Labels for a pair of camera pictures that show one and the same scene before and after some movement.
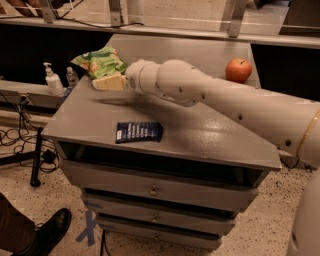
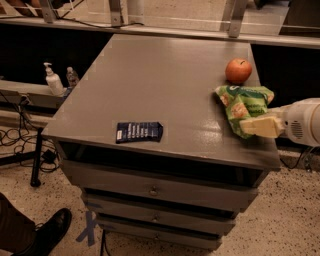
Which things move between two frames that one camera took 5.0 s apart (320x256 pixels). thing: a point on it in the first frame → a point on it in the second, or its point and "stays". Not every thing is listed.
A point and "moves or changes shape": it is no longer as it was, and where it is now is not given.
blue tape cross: x=89 y=229 stays
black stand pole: x=35 y=182 stays
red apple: x=238 y=70 stays
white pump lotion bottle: x=54 y=81 stays
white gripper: x=133 y=76 → x=297 y=120
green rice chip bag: x=101 y=63 moves or changes shape
